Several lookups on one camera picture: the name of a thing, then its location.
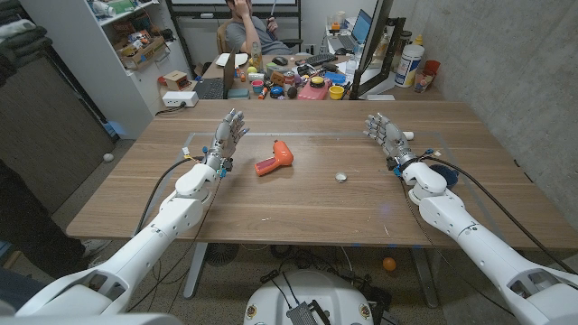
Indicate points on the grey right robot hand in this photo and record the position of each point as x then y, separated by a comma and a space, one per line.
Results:
393, 137

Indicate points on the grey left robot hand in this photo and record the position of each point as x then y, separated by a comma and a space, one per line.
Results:
226, 142

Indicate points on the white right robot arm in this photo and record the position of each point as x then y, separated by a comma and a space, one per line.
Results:
478, 244

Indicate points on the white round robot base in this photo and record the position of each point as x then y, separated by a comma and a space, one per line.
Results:
311, 289

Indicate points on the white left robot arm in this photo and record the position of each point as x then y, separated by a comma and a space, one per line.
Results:
180, 212

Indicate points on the orange electric screwdriver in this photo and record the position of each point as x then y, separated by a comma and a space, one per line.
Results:
276, 160

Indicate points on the clear glass cup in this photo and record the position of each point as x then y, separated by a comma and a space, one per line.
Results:
423, 82

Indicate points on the dark blue cup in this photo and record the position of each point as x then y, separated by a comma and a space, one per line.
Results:
450, 174

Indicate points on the red cup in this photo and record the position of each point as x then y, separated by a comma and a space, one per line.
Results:
432, 67

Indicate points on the teal box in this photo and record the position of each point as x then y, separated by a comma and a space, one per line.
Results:
238, 93

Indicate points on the black open laptop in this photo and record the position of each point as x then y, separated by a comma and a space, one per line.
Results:
212, 88

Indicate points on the white power strip box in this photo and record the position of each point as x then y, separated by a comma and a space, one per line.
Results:
179, 98

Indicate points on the small round metal cap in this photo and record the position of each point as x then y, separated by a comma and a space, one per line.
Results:
341, 177

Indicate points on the yellow bowl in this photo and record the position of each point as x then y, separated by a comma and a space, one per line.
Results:
336, 93

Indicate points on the white canister with blue label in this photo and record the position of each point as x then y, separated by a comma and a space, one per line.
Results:
408, 65

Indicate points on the small wooden box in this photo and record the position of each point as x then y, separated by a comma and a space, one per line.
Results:
176, 80

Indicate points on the white plate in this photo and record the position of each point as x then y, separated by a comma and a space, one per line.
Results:
228, 59

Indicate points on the clear drink bottle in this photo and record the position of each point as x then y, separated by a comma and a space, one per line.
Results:
256, 58

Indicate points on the pink box with yellow button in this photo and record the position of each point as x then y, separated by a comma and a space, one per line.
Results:
314, 90

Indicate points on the black computer mouse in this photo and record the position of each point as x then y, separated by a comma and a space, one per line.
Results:
280, 61

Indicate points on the black monitor on stand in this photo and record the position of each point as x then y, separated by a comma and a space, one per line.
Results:
372, 40

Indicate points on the wooden chair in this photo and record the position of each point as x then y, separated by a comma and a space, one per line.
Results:
221, 38

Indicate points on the black keyboard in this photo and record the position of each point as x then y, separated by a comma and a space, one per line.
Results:
320, 59

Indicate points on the seated person in grey shirt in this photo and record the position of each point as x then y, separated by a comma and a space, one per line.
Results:
257, 38

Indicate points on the round black fan grille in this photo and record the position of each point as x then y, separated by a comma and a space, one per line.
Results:
221, 253

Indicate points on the laptop with blue screen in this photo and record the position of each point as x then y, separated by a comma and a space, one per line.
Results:
359, 29

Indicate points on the white ball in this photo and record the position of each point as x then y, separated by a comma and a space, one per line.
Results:
108, 157

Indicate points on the cardboard box with toys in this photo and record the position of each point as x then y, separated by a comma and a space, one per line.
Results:
144, 54

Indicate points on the orange ball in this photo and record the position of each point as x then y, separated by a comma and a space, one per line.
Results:
389, 264

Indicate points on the white table leg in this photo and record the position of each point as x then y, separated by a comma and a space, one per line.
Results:
425, 277
196, 271

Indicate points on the white shelf unit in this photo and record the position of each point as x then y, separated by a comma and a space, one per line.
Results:
95, 81

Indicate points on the black finned module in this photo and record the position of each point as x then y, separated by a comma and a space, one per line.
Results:
304, 314

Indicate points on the standing person in dark trousers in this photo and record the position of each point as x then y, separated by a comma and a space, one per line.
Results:
27, 225

